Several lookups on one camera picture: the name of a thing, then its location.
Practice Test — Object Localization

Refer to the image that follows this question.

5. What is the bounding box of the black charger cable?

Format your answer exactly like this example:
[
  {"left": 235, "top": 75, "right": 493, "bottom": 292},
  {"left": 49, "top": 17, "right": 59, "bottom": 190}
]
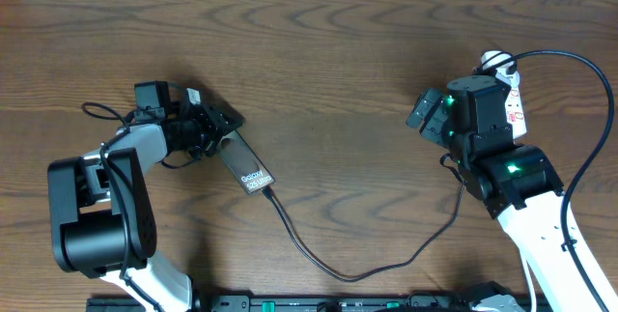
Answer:
[{"left": 261, "top": 52, "right": 519, "bottom": 283}]

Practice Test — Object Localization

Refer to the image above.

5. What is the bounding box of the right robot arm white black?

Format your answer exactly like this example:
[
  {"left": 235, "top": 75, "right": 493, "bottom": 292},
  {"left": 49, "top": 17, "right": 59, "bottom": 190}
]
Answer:
[{"left": 407, "top": 75, "right": 617, "bottom": 311}]

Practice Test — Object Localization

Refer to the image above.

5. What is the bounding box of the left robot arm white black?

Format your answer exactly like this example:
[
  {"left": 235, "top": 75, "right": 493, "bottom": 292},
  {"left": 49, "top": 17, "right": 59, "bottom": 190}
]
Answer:
[{"left": 47, "top": 81, "right": 242, "bottom": 311}]

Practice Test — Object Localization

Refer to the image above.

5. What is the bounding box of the white power strip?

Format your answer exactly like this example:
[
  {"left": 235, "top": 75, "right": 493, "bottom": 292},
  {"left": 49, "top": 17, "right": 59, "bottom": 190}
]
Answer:
[{"left": 481, "top": 50, "right": 527, "bottom": 139}]

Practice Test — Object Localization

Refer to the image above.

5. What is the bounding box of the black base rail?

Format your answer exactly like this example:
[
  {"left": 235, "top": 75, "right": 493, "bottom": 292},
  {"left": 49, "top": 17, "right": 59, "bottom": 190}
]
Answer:
[{"left": 85, "top": 294, "right": 551, "bottom": 312}]

